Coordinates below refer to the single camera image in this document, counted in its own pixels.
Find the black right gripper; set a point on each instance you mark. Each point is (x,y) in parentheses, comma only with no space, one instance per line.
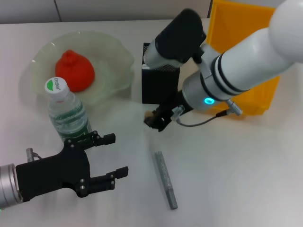
(177,106)

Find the pale green glass plate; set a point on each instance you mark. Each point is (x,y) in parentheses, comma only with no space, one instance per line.
(109,61)

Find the black mesh pen holder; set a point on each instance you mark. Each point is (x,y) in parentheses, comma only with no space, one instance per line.
(158,87)

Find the tan eraser block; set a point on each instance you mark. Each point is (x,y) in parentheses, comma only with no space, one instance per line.
(148,116)

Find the orange fruit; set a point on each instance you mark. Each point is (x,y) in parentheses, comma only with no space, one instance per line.
(78,68)

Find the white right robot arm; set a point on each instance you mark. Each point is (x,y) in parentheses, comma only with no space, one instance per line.
(248,63)

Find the yellow plastic storage bin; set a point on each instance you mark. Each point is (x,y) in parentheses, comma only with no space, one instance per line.
(225,28)

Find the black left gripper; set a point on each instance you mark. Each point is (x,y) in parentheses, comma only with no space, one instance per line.
(54,175)

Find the grey pen with clear cap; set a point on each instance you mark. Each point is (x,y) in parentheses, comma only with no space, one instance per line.
(165,179)

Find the clear green-label water bottle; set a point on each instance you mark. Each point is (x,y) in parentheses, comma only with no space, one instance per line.
(66,113)

